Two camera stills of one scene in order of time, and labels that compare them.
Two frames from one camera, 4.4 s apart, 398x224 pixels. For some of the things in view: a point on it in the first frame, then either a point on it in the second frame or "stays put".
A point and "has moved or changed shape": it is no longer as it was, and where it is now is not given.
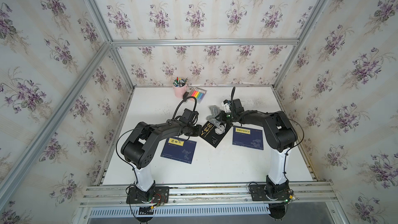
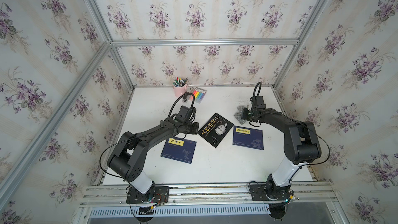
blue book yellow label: x=249 y=138 stays put
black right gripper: x=222 y=117 -> x=244 y=114
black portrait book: x=214 y=135 stays put
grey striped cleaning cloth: x=215 y=110 has moved or changed shape
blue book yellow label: x=182 y=151 stays put
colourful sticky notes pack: x=199 y=94 stays put
